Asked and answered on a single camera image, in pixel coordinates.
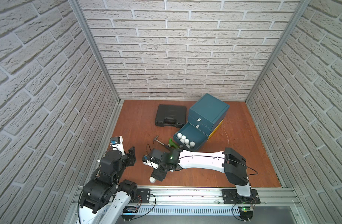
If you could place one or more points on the left controller board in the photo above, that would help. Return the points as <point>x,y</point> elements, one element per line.
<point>129,212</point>

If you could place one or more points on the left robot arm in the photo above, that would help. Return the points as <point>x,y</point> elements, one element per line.
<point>104,197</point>

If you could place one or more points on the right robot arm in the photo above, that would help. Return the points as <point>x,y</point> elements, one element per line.
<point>228,162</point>

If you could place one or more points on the right controller board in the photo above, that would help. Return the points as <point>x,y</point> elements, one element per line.
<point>246,213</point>

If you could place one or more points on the black plastic tool case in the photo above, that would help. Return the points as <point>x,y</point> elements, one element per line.
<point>170,115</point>

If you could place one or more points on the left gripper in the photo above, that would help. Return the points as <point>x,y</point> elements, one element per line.
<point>131,156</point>

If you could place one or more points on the small claw hammer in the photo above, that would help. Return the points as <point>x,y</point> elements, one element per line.
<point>164,145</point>

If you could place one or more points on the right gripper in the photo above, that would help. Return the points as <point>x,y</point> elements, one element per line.
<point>157,175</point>

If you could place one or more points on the aluminium front rail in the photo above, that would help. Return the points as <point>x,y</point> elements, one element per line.
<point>204,196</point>

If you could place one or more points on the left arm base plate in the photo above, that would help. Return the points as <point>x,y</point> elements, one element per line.
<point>142,194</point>

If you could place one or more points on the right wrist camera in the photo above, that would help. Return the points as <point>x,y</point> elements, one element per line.
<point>146,160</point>

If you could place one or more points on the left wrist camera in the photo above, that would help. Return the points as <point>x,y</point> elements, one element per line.
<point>116,143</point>

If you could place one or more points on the controller board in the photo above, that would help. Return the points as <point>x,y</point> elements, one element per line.
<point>246,213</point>
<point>129,212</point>

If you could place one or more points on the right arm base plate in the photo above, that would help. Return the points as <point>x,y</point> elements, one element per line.
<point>230,196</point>

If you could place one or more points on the teal drawer cabinet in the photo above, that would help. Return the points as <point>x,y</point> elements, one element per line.
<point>207,114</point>

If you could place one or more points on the green plastic faucet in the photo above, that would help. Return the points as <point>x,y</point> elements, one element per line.
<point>172,143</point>

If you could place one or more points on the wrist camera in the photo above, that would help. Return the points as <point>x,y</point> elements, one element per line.
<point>116,143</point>
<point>146,160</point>

